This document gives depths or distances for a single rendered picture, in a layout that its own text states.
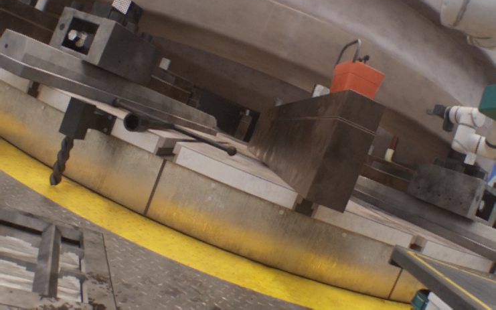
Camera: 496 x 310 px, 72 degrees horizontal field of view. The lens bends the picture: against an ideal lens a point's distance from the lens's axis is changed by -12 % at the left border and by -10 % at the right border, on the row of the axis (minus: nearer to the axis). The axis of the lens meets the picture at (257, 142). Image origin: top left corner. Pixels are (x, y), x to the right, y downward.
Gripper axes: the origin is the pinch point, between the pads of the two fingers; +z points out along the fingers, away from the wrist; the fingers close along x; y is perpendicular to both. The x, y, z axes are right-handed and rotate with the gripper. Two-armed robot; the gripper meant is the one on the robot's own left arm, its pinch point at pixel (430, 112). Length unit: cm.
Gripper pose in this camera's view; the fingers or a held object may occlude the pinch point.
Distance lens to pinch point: 213.3
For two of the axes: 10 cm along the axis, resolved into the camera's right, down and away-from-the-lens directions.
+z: -3.3, -1.4, 9.3
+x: -8.7, -3.5, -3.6
